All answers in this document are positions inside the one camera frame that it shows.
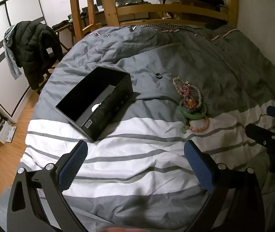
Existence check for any wooden ladder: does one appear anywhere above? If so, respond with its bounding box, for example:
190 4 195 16
69 0 103 42

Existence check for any black open box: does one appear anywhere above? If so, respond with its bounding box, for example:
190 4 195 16
56 67 133 141

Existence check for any white sliding wardrobe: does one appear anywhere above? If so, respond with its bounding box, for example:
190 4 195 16
0 0 45 122

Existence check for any green jade bangle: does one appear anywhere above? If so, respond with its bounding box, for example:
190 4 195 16
179 100 207 120

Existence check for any pale bead necklace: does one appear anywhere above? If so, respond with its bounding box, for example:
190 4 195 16
172 76 204 109

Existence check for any wooden bed frame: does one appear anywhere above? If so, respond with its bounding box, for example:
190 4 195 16
102 0 238 28

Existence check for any pink red bead bracelet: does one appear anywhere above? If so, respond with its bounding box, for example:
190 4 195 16
179 84 198 109

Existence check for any black puffer jacket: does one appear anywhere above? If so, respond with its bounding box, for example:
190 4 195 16
8 21 63 90

